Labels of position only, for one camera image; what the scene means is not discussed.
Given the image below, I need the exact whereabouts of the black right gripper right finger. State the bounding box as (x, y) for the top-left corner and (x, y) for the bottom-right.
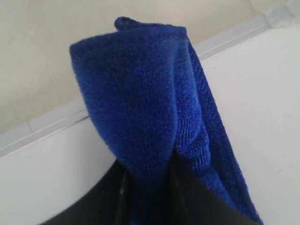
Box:
(168, 152), (255, 225)

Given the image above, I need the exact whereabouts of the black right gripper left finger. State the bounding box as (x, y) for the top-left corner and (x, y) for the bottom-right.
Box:
(48, 160), (131, 225)

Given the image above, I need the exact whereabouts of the blue microfiber cloth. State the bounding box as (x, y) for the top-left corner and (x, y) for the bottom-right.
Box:
(69, 17), (262, 225)

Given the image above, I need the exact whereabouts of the white board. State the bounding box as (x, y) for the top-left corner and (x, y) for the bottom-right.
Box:
(0, 0), (300, 225)

